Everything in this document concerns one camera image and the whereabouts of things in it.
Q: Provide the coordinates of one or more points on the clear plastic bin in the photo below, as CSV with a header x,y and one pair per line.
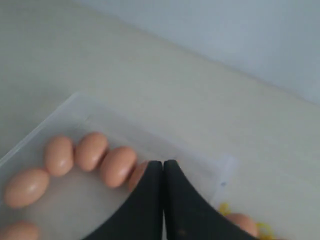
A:
x,y
77,203

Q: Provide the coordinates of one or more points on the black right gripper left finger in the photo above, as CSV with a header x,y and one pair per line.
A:
x,y
140,217

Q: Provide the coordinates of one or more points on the yellow plastic egg tray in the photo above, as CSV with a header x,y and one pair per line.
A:
x,y
264,231

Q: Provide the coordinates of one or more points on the brown egg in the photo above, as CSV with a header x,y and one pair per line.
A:
x,y
117,166
20,231
26,187
136,175
244,222
90,150
59,155

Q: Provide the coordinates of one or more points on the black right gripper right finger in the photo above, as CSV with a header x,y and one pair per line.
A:
x,y
187,215

